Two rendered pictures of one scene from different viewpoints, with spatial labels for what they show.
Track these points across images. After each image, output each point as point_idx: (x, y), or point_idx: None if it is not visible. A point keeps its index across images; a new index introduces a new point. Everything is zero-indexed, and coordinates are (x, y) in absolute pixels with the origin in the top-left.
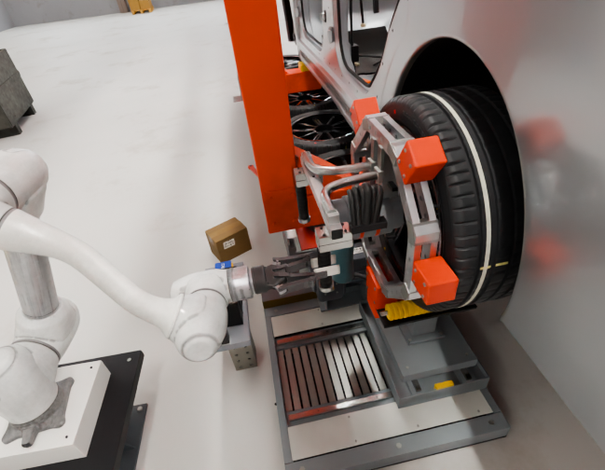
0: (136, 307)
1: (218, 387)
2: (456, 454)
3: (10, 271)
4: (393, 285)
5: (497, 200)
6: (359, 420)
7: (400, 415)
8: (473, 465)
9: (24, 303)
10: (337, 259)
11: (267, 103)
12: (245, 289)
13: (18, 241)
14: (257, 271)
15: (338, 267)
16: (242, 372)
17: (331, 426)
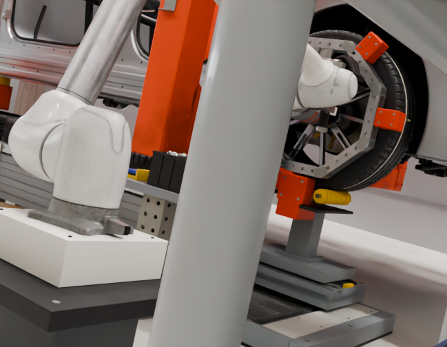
0: (313, 49)
1: (137, 330)
2: (377, 342)
3: (106, 30)
4: (340, 153)
5: (403, 79)
6: (308, 319)
7: (331, 315)
8: (392, 345)
9: (92, 76)
10: None
11: (200, 18)
12: None
13: None
14: None
15: (337, 109)
16: (149, 320)
17: (294, 322)
